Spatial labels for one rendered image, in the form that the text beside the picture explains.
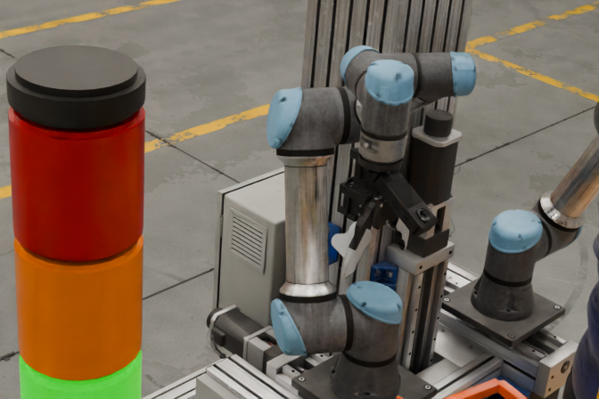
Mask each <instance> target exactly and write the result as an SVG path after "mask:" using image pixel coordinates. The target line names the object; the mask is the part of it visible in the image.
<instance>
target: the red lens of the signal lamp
mask: <svg viewBox="0 0 599 399"><path fill-rule="evenodd" d="M8 127H9V146H10V166H11V186H12V224H13V232H14V237H15V238H16V239H17V241H18V242H19V243H20V244H21V245H22V246H23V247H25V248H27V249H28V250H30V251H32V252H33V253H35V254H37V255H40V256H42V257H46V258H49V259H54V260H59V261H66V262H85V261H94V260H99V259H103V258H106V257H112V256H114V255H117V254H118V253H120V252H123V251H124V250H125V249H127V248H129V247H130V246H132V245H133V244H134V243H136V242H137V241H138V239H139V238H140V236H141V235H142V234H143V229H144V150H145V110H144V107H143V106H142V107H141V109H140V110H138V111H137V112H135V113H134V114H133V115H132V116H131V117H129V118H127V119H125V120H123V121H121V122H119V123H116V124H113V125H110V126H103V127H97V128H89V129H63V128H56V127H50V126H43V125H40V124H38V123H34V122H32V121H30V120H28V119H26V118H24V117H23V116H22V115H21V114H20V113H19V112H17V111H15V110H14V109H13V108H12V107H10V109H9V110H8Z"/></svg>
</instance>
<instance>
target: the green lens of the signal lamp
mask: <svg viewBox="0 0 599 399"><path fill-rule="evenodd" d="M19 363H20V383H21V399H141V384H142V350H140V352H139V353H138V355H137V357H136V358H135V359H134V360H133V361H132V362H131V363H130V364H129V365H128V366H126V367H125V368H123V369H121V370H118V371H116V372H114V373H112V374H111V375H108V376H105V377H102V378H98V379H89V380H82V381H76V380H63V379H55V378H51V377H49V376H46V375H45V374H42V373H40V372H38V371H35V370H34V369H32V368H31V367H30V366H28V365H27V364H26V363H25V362H24V360H23V359H22V357H21V355H20V356H19Z"/></svg>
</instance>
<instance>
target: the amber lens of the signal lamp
mask: <svg viewBox="0 0 599 399"><path fill-rule="evenodd" d="M13 244H14V264H15V284H16V304H17V323H18V343H19V350H20V355H21V357H22V359H23V360H24V362H25V363H26V364H27V365H28V366H30V367H31V368H32V369H34V370H35V371H38V372H40V373H42V374H45V375H46V376H49V377H51V378H55V379H63V380H76V381H82V380H89V379H98V378H102V377H105V376H108V375H111V374H112V373H114V372H116V371H119V370H121V369H123V368H125V367H126V366H128V365H129V364H130V363H131V362H132V361H133V360H134V359H135V358H136V357H137V355H138V353H139V352H140V350H141V344H142V325H143V266H144V238H143V235H141V236H140V238H139V239H138V241H137V242H136V243H134V244H133V245H132V246H130V247H129V248H127V249H125V250H124V251H123V252H120V253H118V254H117V255H114V256H110V257H106V258H103V259H99V260H94V261H85V262H66V261H59V260H54V259H49V258H46V257H43V256H40V255H37V254H35V253H33V252H32V251H30V250H28V249H27V248H25V247H23V246H22V245H21V244H20V243H19V242H18V241H17V239H16V238H15V239H14V242H13Z"/></svg>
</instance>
